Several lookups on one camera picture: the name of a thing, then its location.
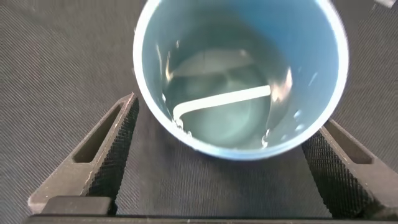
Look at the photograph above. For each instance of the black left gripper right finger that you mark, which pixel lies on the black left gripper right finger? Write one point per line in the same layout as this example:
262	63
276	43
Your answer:
351	174

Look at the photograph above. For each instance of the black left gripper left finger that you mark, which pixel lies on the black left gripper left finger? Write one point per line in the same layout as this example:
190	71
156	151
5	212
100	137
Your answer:
93	168

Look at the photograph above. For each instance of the teal green plastic cup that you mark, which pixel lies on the teal green plastic cup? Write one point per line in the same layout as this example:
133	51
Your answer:
311	62

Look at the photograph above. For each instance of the clear tape piece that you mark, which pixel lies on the clear tape piece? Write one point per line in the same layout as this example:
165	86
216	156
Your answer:
385	2

